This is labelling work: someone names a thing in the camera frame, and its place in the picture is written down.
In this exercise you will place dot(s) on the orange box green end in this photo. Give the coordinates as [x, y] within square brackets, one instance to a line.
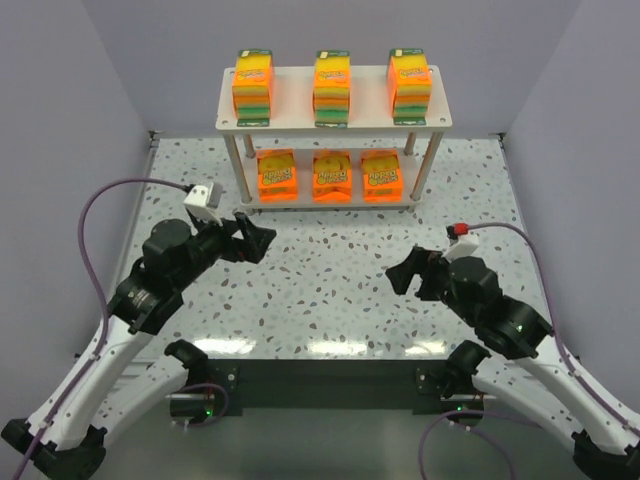
[409, 85]

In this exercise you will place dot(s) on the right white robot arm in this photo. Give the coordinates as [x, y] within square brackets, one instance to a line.
[514, 357]

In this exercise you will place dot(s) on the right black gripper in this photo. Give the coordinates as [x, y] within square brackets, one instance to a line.
[425, 275]

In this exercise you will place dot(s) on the white two-tier shelf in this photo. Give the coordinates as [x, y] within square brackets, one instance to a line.
[292, 125]

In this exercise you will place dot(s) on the green orange sponge box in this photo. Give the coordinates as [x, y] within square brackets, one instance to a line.
[252, 86]

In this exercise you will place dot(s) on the orange Scrub Daddy box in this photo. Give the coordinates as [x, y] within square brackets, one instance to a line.
[276, 175]
[382, 176]

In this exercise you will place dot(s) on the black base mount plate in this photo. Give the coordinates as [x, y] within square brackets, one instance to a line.
[234, 386]

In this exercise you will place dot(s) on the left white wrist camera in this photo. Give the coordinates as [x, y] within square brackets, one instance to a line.
[202, 202]

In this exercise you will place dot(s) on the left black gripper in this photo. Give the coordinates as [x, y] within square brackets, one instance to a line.
[234, 242]

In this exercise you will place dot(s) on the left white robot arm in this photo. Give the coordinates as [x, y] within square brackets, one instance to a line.
[67, 437]

